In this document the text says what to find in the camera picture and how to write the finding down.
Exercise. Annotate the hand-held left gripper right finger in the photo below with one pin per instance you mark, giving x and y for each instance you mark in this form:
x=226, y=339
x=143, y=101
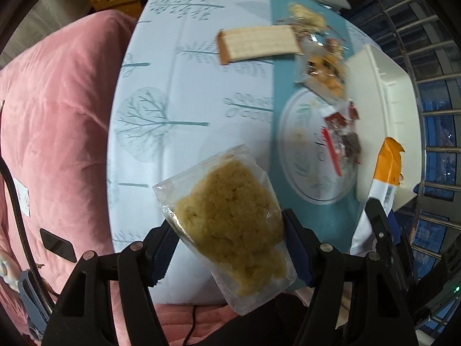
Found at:
x=297, y=248

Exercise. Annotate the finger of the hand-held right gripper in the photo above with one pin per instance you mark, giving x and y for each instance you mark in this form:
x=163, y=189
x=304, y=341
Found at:
x=380, y=223

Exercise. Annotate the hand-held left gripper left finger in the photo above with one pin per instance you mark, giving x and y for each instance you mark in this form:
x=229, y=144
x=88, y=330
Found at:
x=164, y=256

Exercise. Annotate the white and orange snack packet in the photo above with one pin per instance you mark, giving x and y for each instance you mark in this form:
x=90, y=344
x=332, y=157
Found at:
x=381, y=180

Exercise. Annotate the clear packet of crumbly cookies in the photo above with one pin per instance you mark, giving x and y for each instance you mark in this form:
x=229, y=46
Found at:
x=230, y=216

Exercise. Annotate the dark brown snack packet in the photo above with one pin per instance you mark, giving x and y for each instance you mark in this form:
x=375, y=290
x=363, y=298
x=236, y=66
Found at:
x=349, y=145

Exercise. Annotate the white plastic bin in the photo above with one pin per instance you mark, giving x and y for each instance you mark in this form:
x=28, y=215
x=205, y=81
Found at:
x=381, y=90

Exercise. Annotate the clear wrapper with red strip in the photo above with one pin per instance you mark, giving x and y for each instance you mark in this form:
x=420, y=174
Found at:
x=329, y=151

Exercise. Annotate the black flat device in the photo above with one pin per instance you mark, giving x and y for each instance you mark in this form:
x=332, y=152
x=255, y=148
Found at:
x=57, y=245

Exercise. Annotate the small red snack packet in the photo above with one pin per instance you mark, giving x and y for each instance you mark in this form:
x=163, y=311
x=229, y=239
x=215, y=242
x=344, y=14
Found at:
x=340, y=117

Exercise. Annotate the metal window grille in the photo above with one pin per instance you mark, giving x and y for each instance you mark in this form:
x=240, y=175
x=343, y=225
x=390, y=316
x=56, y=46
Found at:
x=432, y=119

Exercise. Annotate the white blanket label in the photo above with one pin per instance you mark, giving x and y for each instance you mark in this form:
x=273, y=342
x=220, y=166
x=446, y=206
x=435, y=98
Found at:
x=21, y=198

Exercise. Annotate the cartoon print cloth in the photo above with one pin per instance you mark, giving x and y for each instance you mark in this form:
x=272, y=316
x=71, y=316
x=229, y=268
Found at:
x=7, y=270

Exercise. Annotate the pink blanket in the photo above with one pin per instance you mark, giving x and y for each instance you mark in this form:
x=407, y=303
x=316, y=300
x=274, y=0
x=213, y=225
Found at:
x=65, y=115

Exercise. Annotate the tree print tablecloth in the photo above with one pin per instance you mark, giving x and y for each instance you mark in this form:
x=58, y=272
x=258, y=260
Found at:
x=180, y=79

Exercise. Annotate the clear red nut packet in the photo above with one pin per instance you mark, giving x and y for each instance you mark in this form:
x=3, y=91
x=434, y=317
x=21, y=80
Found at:
x=324, y=41

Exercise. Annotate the long beige cracker packet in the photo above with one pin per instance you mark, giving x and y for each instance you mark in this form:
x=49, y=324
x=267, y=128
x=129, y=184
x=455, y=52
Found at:
x=259, y=43

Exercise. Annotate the clear packet of yellow cookies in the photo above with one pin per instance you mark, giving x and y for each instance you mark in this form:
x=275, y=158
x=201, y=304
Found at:
x=306, y=16

